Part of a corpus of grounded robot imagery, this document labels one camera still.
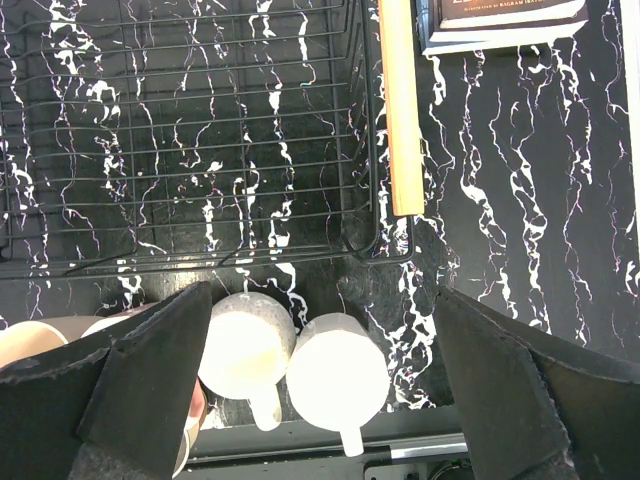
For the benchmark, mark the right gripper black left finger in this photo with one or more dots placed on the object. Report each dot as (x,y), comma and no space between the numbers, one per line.
(111,405)

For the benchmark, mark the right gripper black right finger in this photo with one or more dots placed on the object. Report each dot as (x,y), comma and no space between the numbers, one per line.
(534,406)

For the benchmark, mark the speckled cream mug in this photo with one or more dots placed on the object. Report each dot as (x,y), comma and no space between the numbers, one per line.
(248,346)

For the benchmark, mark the white faceted mug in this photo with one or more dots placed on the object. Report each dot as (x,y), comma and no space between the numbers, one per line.
(337,378)

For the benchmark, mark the small brown rimmed cup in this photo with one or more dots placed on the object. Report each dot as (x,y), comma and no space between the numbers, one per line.
(104,323)

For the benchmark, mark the beige cup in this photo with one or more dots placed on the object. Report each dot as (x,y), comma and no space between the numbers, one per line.
(28,338)

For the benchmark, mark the paperback book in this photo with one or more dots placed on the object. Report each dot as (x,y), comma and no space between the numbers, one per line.
(462,26)

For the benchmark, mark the black wire dish rack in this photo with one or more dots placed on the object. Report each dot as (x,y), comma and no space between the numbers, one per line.
(144,137)

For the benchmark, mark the right wooden rack handle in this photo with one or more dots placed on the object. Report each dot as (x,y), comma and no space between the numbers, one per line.
(402,118)

